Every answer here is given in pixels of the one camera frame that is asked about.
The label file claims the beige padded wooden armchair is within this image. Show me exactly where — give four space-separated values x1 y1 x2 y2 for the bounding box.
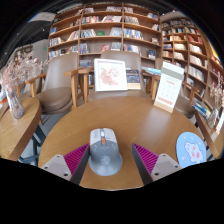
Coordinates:
151 58 198 118
24 52 84 116
78 49 158 103

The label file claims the round wooden side table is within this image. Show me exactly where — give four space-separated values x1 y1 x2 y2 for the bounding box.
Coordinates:
194 111 224 160
0 96 43 162

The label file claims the white framed flower picture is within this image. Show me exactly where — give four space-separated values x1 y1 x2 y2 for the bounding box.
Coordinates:
93 58 129 93

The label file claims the glass vase with pale flowers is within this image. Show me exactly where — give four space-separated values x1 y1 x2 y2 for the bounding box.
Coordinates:
208 71 224 130

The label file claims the white hanging ceiling sign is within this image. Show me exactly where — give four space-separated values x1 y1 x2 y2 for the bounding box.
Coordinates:
28 11 57 24

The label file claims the round light blue mouse pad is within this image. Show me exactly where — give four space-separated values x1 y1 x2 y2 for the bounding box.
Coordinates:
175 131 208 169

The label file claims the curved wooden bookshelf with books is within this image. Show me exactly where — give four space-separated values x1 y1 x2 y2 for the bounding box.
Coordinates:
160 16 224 111

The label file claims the dark covered book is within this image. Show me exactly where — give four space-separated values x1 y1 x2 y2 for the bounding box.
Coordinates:
125 69 142 90

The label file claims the small distant wooden bookshelf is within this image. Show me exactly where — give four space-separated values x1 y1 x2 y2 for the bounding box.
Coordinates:
13 44 34 64

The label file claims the stack of books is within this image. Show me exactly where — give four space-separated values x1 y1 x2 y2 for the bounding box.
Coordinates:
191 98 212 120

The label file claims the glass vase with pink flowers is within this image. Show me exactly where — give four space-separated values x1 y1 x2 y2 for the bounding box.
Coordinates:
0 51 48 120

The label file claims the small white table sign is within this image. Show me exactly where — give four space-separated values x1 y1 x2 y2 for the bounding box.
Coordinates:
215 111 224 134

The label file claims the white red sign stand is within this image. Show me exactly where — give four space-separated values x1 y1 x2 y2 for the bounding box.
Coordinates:
153 61 185 114

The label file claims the light blue book stack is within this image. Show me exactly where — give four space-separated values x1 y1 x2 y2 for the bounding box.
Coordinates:
142 66 163 76

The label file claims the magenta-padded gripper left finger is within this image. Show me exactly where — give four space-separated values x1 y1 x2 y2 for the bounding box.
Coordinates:
41 143 92 186

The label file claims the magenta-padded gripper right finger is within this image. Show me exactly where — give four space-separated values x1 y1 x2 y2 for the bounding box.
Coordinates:
131 143 184 186

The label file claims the grey computer mouse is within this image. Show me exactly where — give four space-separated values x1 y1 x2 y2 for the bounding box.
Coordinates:
87 127 124 177

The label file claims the wide wooden bookshelf with books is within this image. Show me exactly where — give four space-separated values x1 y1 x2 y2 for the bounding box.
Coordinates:
47 3 163 69

